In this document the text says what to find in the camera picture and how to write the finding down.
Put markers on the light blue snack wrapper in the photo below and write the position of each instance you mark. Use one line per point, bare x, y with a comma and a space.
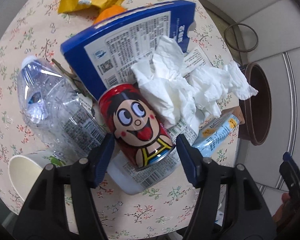
214, 133

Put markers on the crushed clear plastic bottle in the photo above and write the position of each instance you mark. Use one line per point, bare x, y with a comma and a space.
52, 109

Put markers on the white paper cup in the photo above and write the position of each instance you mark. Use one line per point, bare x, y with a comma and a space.
24, 170

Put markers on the blue cardboard box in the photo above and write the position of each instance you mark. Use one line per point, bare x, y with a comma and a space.
102, 55

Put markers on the white tissue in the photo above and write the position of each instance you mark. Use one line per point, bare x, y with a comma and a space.
162, 83
211, 83

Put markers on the floral tablecloth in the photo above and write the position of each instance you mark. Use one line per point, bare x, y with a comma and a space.
34, 27

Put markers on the white printed plastic wrapper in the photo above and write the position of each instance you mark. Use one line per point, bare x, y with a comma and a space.
131, 181

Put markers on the brown round trash bin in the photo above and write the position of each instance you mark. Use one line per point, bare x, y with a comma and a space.
257, 110

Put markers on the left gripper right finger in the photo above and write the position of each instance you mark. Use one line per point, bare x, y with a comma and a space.
229, 205

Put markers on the person's right hand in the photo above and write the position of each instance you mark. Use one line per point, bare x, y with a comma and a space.
281, 214

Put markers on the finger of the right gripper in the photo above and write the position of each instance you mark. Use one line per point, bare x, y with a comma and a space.
290, 172

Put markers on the red cartoon drink can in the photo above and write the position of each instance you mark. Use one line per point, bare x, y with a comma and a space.
138, 131

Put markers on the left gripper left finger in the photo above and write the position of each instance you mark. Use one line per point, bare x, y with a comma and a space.
43, 215

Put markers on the orange peel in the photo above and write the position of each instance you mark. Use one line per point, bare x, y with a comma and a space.
109, 12

